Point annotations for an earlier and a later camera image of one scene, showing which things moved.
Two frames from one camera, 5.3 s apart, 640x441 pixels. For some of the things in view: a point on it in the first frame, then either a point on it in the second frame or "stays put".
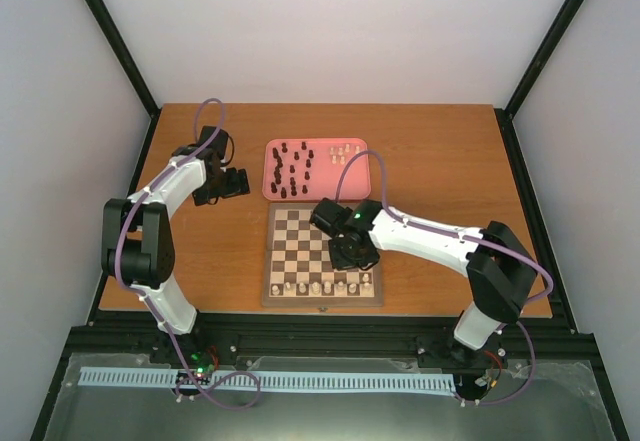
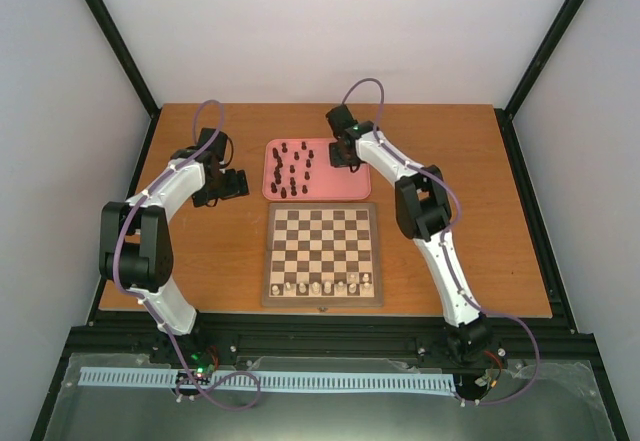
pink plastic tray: x=310 y=169 stays put
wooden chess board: x=297 y=269 stays put
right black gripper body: x=349 y=259 -> x=341 y=160
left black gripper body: x=229 y=188 stays put
